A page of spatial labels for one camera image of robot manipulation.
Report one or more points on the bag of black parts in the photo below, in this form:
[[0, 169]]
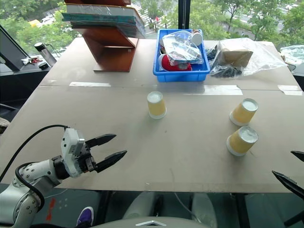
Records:
[[225, 71]]

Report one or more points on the silver robot torso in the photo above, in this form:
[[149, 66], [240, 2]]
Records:
[[152, 223]]

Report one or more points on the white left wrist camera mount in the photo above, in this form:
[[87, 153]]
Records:
[[69, 148]]

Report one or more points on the stack of wrapped books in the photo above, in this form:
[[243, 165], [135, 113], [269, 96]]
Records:
[[102, 17]]

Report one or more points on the black side desk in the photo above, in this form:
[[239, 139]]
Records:
[[14, 78]]

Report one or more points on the brown cardboard box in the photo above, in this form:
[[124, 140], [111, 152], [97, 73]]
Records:
[[236, 57]]

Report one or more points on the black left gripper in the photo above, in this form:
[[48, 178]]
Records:
[[87, 158]]

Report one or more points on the small black round puck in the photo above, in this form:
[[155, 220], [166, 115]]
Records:
[[43, 65]]

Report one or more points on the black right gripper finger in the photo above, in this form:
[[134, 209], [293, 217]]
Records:
[[291, 184], [299, 155]]

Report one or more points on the black bottle with silver cap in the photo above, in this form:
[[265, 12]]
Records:
[[45, 54]]

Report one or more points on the crumpled clear plastic bag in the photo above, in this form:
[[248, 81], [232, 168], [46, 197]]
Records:
[[293, 55]]

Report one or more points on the brown wooden shelf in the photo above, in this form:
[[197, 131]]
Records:
[[114, 54]]

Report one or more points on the yellow paper cup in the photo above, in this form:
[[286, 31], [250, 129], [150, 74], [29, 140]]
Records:
[[241, 141], [156, 105], [242, 113]]

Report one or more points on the white capped jar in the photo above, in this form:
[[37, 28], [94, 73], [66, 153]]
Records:
[[196, 38]]

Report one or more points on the red round object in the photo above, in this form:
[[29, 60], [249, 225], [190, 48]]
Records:
[[167, 63]]

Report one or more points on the large clear plastic bag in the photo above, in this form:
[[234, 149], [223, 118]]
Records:
[[263, 59]]

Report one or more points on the red and white small items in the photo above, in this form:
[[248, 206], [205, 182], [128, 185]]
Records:
[[31, 60]]

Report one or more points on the black table leg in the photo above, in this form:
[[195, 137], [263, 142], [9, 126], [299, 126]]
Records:
[[242, 210]]

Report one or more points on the clear tape strip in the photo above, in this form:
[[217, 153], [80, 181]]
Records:
[[213, 90], [90, 84], [291, 90]]

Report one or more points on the clear plastic bag with packets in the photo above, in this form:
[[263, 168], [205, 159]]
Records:
[[183, 48]]

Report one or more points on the black window post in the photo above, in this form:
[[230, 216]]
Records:
[[183, 14]]

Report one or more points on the purple shoe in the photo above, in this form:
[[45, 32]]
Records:
[[86, 216]]

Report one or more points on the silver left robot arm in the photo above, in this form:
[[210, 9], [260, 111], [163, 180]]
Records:
[[26, 190]]

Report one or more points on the blue plastic bin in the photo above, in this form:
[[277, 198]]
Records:
[[180, 74]]

